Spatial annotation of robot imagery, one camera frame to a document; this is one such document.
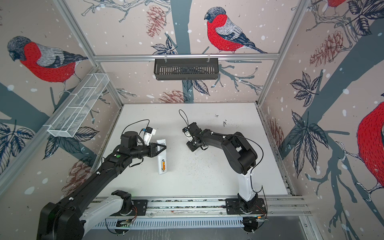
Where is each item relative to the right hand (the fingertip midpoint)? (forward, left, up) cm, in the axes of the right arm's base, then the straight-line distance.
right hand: (192, 146), depth 97 cm
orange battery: (-19, +13, +12) cm, 26 cm away
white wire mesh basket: (+5, +60, +34) cm, 69 cm away
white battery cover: (-5, -5, +1) cm, 7 cm away
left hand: (-12, +13, +19) cm, 26 cm away
